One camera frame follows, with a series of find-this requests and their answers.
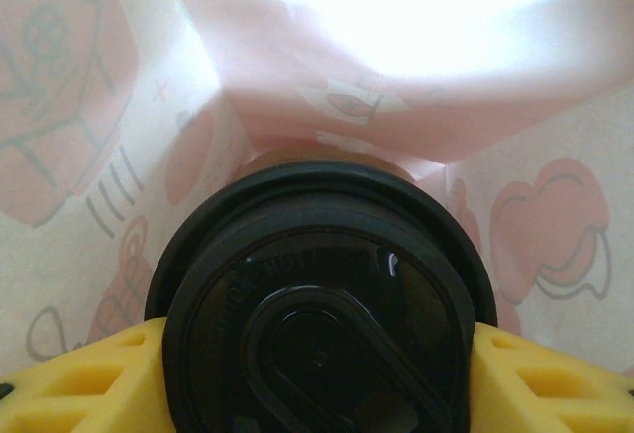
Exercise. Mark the black plastic cup lid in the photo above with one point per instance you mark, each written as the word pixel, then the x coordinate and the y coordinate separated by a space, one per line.
pixel 317 304

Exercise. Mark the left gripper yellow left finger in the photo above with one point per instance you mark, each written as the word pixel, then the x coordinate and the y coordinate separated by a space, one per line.
pixel 74 393

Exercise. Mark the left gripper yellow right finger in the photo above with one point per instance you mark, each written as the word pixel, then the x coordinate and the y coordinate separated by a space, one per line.
pixel 545 393

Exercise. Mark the red and white paper bag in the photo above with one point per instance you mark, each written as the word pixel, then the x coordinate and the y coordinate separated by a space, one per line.
pixel 124 56

